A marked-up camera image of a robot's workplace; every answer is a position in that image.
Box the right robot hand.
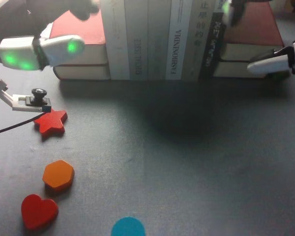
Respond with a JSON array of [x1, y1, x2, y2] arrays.
[[0, 0, 99, 71]]

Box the white Fashonindia book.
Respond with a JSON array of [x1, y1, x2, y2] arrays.
[[165, 0, 195, 81]]

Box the thick red-cover book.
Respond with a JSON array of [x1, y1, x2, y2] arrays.
[[49, 10, 108, 66], [218, 1, 285, 62]]

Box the thick book under red cover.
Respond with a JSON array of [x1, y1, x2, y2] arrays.
[[53, 63, 112, 81], [212, 60, 273, 79]]

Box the red star block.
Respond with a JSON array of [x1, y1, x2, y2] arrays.
[[33, 108, 68, 137]]

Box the grey special issue book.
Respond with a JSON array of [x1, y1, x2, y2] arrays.
[[124, 0, 148, 81]]

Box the plain grey book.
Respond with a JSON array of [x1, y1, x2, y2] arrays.
[[147, 0, 172, 81]]

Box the orange hexagon block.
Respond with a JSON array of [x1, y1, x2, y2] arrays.
[[42, 159, 75, 194]]

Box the grey book Chinese characters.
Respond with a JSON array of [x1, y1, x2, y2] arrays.
[[186, 0, 216, 81]]

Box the black spine book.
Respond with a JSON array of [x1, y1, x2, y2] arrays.
[[198, 0, 227, 80]]

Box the red heart block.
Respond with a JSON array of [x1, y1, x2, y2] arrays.
[[21, 194, 59, 231]]

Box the grey table cloth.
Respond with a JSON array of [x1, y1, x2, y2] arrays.
[[0, 9, 295, 236]]

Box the blue round block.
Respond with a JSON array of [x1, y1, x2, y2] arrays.
[[110, 216, 147, 236]]

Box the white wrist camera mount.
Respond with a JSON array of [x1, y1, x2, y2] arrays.
[[0, 77, 52, 114]]

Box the thin black camera cable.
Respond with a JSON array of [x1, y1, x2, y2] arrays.
[[0, 111, 44, 136]]

